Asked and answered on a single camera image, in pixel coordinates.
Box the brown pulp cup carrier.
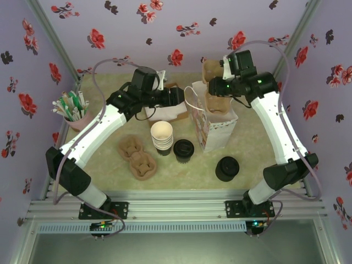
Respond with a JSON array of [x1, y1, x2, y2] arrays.
[[202, 59, 233, 114], [117, 136, 157, 182]]

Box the white patterned paper bag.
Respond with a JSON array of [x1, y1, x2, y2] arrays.
[[184, 81, 239, 153]]

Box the white napkins on brown paper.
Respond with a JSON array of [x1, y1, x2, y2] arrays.
[[144, 82, 191, 124]]

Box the stack of paper cups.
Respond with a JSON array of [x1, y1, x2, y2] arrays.
[[150, 120, 174, 157]]

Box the pink straw holder cup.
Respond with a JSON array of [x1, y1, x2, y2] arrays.
[[63, 111, 93, 132]]

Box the stack of black lids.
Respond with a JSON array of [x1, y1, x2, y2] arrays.
[[215, 156, 240, 183]]

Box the black controller board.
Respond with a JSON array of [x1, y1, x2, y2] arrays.
[[90, 219, 116, 240], [246, 219, 269, 237]]

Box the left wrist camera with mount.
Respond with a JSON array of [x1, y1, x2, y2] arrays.
[[155, 69, 168, 90]]

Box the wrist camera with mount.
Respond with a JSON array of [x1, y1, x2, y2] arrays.
[[219, 54, 235, 79], [155, 69, 168, 90]]

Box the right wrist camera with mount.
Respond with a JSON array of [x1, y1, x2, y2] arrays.
[[219, 54, 235, 79]]

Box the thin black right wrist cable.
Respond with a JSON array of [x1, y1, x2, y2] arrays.
[[232, 96, 252, 109]]

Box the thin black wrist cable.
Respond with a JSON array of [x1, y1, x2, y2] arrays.
[[134, 106, 157, 122], [232, 96, 252, 109]]

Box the thin black left wrist cable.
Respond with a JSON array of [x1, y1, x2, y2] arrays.
[[134, 106, 157, 122]]

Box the aluminium corner post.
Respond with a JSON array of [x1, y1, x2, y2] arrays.
[[24, 0, 83, 82], [272, 0, 322, 80]]

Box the aluminium front rail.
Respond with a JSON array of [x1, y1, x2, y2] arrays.
[[27, 189, 328, 221]]

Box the aluminium side rail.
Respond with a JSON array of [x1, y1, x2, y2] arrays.
[[269, 74, 314, 197]]

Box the grey slotted cable duct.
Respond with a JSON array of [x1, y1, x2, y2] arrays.
[[37, 221, 248, 234]]

